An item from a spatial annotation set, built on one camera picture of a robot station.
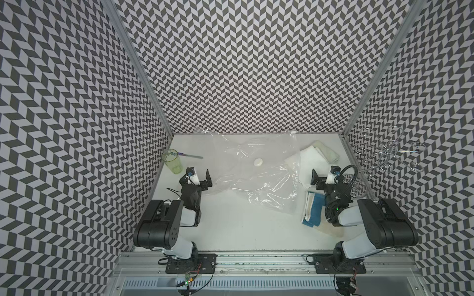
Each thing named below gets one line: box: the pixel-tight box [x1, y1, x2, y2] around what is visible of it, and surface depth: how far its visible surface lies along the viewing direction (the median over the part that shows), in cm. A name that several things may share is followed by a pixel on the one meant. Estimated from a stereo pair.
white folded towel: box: [284, 145, 330, 190], surface depth 98 cm
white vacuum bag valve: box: [253, 157, 263, 168], surface depth 101 cm
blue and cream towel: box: [301, 190, 327, 228], surface depth 86 cm
